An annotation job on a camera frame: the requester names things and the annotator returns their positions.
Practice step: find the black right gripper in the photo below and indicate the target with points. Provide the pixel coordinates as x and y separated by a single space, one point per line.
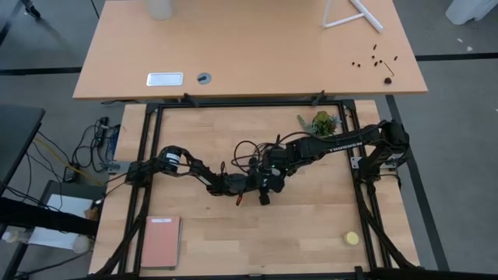
284 157

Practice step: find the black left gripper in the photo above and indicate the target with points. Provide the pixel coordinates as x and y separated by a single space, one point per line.
241 184

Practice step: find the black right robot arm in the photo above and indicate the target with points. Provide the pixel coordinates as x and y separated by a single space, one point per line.
338 144

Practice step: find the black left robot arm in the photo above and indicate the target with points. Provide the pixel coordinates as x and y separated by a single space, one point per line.
202 171

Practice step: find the green artificial plant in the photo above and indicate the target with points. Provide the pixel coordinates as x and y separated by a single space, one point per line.
321 123

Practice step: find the pink notebook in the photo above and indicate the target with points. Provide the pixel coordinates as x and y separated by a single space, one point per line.
161 243

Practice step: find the yellow round sponge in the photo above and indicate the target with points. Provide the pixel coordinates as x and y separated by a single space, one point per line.
351 238

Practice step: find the light orange desk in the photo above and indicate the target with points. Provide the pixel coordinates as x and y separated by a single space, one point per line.
253 43

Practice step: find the dark round knob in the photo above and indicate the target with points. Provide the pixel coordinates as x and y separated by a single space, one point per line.
388 80

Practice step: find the silver rectangular desk plate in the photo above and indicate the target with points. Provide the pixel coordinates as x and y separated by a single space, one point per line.
165 79

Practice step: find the black hex key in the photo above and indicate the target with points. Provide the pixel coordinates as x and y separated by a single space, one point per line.
389 70

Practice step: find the black power strip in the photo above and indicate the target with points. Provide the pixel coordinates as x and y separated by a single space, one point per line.
103 130

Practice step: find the white triangular stand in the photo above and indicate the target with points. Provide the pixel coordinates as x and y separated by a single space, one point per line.
367 16

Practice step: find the clear plastic jar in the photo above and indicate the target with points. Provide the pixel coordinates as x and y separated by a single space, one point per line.
82 244

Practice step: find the black power adapter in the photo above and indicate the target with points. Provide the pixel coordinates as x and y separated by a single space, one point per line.
71 173

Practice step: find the white box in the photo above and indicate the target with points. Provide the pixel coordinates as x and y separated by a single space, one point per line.
62 218

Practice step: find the translucent plastic container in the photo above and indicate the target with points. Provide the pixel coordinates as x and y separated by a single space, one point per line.
159 8

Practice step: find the black metal beam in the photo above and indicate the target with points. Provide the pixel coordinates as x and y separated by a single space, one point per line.
46 218

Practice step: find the black side table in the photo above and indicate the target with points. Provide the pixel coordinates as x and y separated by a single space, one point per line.
17 136

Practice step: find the white plastic object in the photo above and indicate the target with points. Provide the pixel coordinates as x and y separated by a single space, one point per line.
467 9

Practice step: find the black chair leg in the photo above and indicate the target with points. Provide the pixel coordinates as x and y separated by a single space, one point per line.
32 9

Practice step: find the black aluminium table frame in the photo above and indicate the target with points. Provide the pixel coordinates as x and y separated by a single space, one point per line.
253 103

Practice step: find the black frame clamp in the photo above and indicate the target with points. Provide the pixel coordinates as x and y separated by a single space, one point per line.
318 97
190 100

